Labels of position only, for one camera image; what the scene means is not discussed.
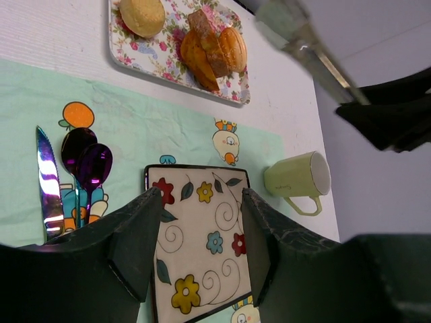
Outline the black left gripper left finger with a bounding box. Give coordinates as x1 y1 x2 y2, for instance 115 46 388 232
43 188 162 322

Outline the round yellow bun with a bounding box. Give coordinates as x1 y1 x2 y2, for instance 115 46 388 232
119 0 166 38

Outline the purple spoon back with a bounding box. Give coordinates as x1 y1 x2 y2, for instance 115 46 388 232
61 127 98 229

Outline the sesame hot dog bun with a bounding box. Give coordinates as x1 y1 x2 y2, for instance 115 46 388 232
219 28 247 73

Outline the floral rectangular tray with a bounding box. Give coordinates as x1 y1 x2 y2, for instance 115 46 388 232
108 1 242 93

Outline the square floral ceramic plate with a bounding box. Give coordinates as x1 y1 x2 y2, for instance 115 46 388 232
144 165 259 322

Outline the light green mug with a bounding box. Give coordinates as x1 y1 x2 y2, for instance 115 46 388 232
263 151 331 217

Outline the purple spoon front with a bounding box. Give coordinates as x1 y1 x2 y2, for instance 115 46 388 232
77 143 113 225

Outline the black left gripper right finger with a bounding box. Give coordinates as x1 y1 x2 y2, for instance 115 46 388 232
241 188 341 322

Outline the mint green cartoon placemat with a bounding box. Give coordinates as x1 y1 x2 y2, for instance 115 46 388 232
0 59 285 323

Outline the orange-brown bread slice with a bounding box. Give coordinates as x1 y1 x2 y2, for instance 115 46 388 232
180 30 220 92

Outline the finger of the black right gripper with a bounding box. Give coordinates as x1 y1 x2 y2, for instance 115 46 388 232
360 67 431 104
335 97 430 153

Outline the yellow bread slice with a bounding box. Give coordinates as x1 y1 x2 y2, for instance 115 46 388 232
188 9 230 78

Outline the purple spoon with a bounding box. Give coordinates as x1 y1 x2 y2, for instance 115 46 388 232
61 127 98 229
77 143 113 225

